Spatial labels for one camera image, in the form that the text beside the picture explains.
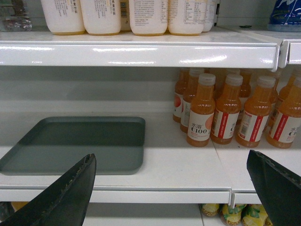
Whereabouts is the grey metal tray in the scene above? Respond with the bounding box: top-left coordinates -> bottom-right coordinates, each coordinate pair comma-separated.
0,116 -> 146,176

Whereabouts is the white middle shelf board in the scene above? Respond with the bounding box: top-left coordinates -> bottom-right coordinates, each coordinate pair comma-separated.
0,112 -> 301,204

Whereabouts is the white upper shelf board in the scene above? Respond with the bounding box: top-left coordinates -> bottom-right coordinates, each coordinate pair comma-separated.
0,26 -> 301,71

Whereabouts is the white shelf board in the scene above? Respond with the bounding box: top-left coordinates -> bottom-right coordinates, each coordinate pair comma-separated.
0,112 -> 301,204
0,26 -> 301,71

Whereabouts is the white drink bottle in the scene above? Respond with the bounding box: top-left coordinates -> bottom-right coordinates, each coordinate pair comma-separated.
167,0 -> 207,36
41,0 -> 85,35
129,0 -> 168,36
80,0 -> 121,35

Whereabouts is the blue labelled bottle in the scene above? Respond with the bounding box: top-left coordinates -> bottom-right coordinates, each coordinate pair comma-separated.
267,0 -> 301,32

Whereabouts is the clear water bottle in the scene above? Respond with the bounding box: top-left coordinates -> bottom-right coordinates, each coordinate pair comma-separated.
0,0 -> 32,32

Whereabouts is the orange juice bottle back left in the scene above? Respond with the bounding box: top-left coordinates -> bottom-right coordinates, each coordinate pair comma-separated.
173,68 -> 190,122

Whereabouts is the orange juice bottle red label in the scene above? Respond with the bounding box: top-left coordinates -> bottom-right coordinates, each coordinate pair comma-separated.
236,75 -> 276,147
210,74 -> 243,145

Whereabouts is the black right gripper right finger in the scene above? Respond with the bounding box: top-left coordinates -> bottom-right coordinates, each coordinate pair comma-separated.
246,150 -> 301,226

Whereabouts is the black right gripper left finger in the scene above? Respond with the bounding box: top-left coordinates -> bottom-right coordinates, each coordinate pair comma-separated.
1,154 -> 96,226

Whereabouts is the orange juice bottle C100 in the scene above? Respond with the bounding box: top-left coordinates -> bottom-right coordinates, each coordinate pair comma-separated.
186,73 -> 215,147

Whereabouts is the yellow labelled bottle below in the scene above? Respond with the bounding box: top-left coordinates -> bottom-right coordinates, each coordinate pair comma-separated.
220,204 -> 246,226
200,203 -> 220,217

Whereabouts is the orange juice bottle right edge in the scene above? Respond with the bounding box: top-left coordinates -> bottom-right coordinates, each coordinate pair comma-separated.
266,78 -> 301,149

